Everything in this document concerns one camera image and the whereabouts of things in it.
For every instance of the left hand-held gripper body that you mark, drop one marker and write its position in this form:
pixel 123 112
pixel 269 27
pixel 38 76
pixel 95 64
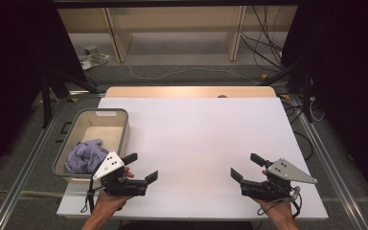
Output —
pixel 108 164

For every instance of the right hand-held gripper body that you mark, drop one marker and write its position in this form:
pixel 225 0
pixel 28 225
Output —
pixel 284 171

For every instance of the purple cloth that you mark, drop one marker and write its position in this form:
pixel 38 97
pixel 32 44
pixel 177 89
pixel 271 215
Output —
pixel 84 158

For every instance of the beige bin with grey rim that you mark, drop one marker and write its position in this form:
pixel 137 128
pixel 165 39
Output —
pixel 105 127

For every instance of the person's left hand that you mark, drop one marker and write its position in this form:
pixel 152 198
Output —
pixel 110 202

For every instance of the person's right hand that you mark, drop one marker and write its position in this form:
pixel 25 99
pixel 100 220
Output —
pixel 279 211

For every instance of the white board sheet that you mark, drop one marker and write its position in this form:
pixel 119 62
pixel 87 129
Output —
pixel 198 137

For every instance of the black metal stand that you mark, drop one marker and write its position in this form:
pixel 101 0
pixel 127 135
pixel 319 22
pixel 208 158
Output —
pixel 306 96

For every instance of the black tripod stand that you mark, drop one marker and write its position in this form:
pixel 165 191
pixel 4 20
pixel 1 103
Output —
pixel 46 102

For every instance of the black curtain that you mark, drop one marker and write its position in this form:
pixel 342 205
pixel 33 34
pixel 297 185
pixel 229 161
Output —
pixel 348 80
pixel 12 64

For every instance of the wooden shelf unit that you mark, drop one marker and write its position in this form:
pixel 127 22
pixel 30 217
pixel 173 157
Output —
pixel 172 19

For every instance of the metal floor rail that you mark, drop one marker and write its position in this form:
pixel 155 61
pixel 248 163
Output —
pixel 22 172
pixel 332 172

